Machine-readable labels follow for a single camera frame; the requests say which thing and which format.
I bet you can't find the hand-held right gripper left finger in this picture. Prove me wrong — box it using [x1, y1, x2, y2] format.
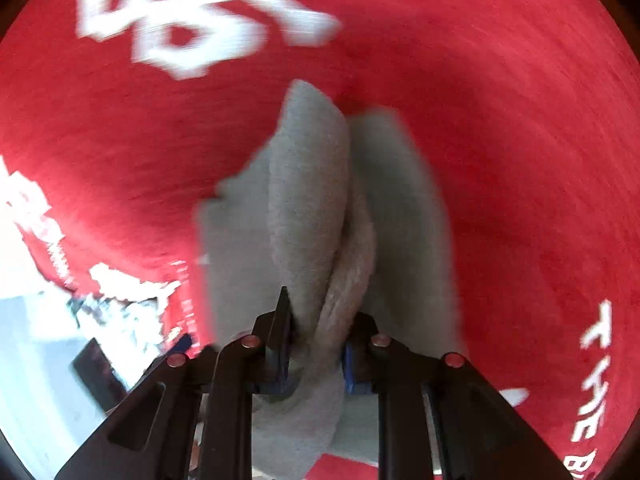
[54, 286, 302, 480]

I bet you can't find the grey small garment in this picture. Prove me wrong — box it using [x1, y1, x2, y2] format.
[197, 79, 463, 480]

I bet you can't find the red printed blanket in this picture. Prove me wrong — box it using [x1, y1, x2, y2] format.
[0, 0, 640, 480]

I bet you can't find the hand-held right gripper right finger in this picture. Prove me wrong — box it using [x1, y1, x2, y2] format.
[341, 311, 568, 480]

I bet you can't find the dark flat object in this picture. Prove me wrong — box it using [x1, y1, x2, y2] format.
[71, 338, 128, 413]

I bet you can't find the white patterned crumpled cloth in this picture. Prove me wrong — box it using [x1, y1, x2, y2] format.
[67, 290, 168, 356]

